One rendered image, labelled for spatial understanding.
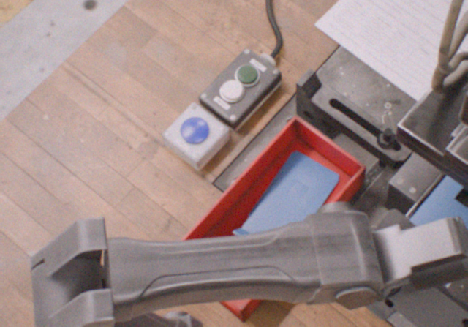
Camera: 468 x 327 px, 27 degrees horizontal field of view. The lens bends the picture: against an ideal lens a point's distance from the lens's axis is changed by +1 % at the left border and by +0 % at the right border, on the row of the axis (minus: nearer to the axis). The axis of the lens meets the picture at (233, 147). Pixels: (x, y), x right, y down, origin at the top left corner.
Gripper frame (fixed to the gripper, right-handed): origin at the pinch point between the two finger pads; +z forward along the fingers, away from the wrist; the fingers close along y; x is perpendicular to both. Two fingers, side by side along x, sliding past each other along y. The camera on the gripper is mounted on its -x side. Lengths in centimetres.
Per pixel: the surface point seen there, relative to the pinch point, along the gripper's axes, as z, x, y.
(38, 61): 102, 115, -36
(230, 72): 16.3, 36.4, 3.0
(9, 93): 97, 114, -46
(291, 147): 17.0, 23.0, -0.5
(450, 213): 10.5, -0.2, 5.9
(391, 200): 14.3, 7.2, 2.3
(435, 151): -3.3, 3.8, 12.1
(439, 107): -1.0, 6.6, 16.2
